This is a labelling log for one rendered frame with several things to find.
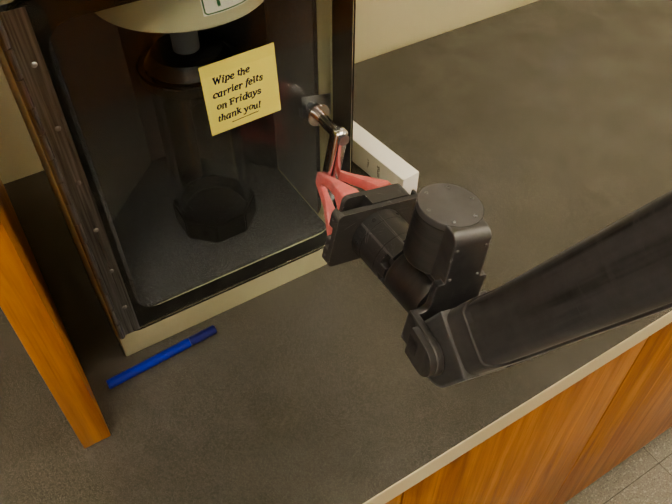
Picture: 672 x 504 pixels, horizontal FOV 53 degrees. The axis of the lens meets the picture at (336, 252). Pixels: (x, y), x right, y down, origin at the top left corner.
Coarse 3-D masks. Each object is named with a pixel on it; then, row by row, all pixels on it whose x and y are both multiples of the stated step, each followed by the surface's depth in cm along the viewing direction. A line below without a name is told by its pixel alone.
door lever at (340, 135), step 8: (320, 104) 70; (312, 112) 70; (320, 112) 70; (328, 112) 71; (312, 120) 71; (320, 120) 70; (328, 120) 69; (328, 128) 69; (336, 128) 68; (344, 128) 68; (336, 136) 68; (344, 136) 68; (328, 144) 69; (336, 144) 68; (344, 144) 68; (328, 152) 70; (336, 152) 69; (344, 152) 70; (328, 160) 70; (336, 160) 70; (328, 168) 70; (336, 168) 70; (336, 176) 71; (328, 192) 72
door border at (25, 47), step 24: (24, 24) 50; (24, 48) 51; (24, 72) 52; (48, 72) 53; (48, 96) 54; (48, 120) 55; (72, 144) 58; (72, 168) 59; (72, 192) 61; (72, 216) 62; (96, 216) 64; (96, 240) 66; (120, 288) 72; (120, 312) 74
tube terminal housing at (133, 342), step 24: (0, 0) 49; (0, 48) 51; (24, 120) 65; (48, 168) 61; (288, 264) 87; (312, 264) 90; (96, 288) 77; (240, 288) 85; (264, 288) 87; (192, 312) 83; (216, 312) 85; (144, 336) 81; (168, 336) 83
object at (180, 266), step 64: (64, 0) 50; (128, 0) 53; (192, 0) 55; (256, 0) 59; (320, 0) 62; (64, 64) 53; (128, 64) 56; (192, 64) 59; (320, 64) 67; (128, 128) 60; (192, 128) 64; (256, 128) 68; (320, 128) 73; (128, 192) 64; (192, 192) 69; (256, 192) 74; (128, 256) 70; (192, 256) 75; (256, 256) 80
